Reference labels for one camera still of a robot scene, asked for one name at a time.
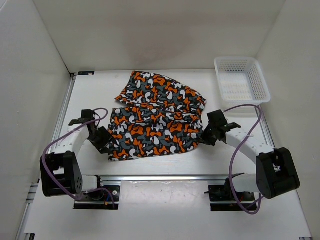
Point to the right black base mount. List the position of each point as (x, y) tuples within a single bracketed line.
[(222, 199)]

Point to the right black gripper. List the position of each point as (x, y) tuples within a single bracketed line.
[(205, 139)]

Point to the orange camouflage patterned shorts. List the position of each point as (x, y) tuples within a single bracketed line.
[(161, 117)]

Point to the small blue label sticker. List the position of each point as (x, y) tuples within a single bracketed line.
[(86, 73)]

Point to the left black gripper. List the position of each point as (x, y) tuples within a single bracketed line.
[(107, 138)]

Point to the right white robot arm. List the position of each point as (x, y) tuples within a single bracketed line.
[(275, 171)]

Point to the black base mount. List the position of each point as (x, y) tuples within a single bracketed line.
[(104, 196), (222, 199)]

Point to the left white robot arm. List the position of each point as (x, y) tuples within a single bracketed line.
[(60, 171)]

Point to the aluminium front rail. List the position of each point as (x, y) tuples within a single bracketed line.
[(202, 177)]

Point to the white plastic mesh basket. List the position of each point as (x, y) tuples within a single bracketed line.
[(240, 81)]

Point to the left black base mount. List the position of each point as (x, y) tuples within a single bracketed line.
[(104, 196)]

